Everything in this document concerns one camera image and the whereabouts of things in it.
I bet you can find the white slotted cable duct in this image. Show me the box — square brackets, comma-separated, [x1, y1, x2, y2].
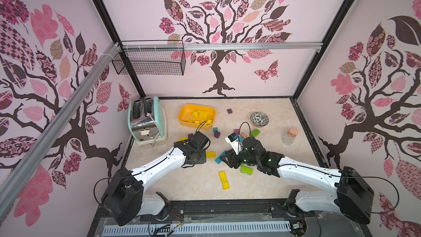
[99, 221, 291, 237]

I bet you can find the aluminium rail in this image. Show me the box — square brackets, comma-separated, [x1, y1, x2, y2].
[0, 42, 121, 211]
[123, 42, 323, 51]

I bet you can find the black wire basket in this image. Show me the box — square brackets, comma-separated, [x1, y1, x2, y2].
[112, 39, 186, 76]

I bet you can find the yellow plastic tray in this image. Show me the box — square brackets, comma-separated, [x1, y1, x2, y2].
[178, 104, 216, 129]

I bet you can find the yellow horizontal mid block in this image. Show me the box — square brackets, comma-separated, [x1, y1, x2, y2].
[206, 151, 216, 158]

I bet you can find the aluminium rail back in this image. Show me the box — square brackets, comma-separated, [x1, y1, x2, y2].
[123, 42, 323, 51]

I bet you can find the yellow long front block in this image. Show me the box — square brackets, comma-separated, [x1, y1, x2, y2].
[219, 171, 230, 190]

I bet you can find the black base frame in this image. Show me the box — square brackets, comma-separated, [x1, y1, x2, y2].
[87, 199, 371, 237]

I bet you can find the mint chrome toaster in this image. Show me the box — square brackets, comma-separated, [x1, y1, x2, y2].
[127, 96, 168, 146]

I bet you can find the patterned ceramic bowl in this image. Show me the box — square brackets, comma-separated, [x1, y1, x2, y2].
[251, 112, 269, 127]

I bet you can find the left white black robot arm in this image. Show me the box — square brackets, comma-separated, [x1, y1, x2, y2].
[100, 131, 211, 226]

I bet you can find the green block front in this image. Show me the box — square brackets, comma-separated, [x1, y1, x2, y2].
[240, 165, 253, 176]

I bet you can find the green block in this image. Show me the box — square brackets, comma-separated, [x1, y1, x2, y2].
[240, 165, 253, 176]
[251, 128, 260, 137]

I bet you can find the green block far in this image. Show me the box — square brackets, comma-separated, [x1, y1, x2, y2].
[251, 128, 260, 137]

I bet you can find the teal long block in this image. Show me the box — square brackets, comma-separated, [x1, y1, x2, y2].
[215, 150, 227, 165]

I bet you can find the aluminium rail left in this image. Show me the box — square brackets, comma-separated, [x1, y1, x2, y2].
[0, 42, 121, 211]

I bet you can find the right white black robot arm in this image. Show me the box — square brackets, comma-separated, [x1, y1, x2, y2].
[221, 133, 375, 225]

